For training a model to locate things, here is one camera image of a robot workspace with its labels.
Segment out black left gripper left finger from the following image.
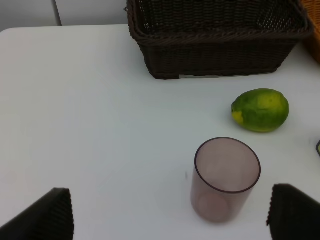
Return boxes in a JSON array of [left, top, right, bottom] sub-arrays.
[[0, 188, 75, 240]]

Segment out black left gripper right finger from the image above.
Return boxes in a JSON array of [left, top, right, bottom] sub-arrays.
[[266, 184, 320, 240]]

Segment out translucent purple plastic cup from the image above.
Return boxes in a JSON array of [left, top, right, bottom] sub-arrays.
[[190, 137, 262, 223]]

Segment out green lime fruit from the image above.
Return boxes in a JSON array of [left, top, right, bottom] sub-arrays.
[[231, 88, 289, 133]]

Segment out light brown wicker basket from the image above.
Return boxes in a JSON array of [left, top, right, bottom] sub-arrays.
[[299, 0, 320, 64]]

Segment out dark brown wicker basket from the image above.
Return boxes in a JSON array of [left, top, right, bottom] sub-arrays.
[[126, 0, 314, 80]]

